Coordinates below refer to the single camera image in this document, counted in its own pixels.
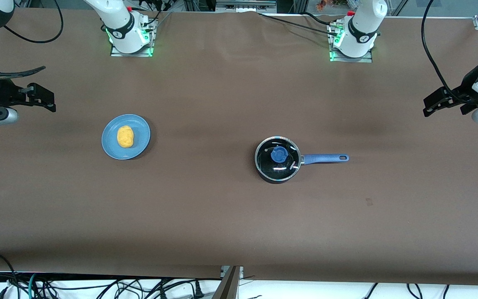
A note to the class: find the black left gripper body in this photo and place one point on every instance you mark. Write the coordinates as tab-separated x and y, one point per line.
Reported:
464	92

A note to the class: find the yellow potato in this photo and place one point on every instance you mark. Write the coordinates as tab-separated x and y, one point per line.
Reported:
125	137

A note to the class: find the glass lid with blue knob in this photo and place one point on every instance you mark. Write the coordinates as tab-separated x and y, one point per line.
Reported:
278	154

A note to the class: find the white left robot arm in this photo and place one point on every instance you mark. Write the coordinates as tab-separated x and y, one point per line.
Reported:
361	29

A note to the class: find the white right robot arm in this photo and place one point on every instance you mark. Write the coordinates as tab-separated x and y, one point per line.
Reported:
125	25

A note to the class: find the blue round plate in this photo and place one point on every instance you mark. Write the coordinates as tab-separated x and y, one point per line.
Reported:
110	142

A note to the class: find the brown table cover cloth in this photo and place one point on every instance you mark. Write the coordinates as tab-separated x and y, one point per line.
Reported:
222	104

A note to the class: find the silver metal rail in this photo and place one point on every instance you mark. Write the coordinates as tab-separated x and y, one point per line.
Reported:
245	6

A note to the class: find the aluminium profile post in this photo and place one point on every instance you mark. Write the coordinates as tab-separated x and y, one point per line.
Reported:
228	286

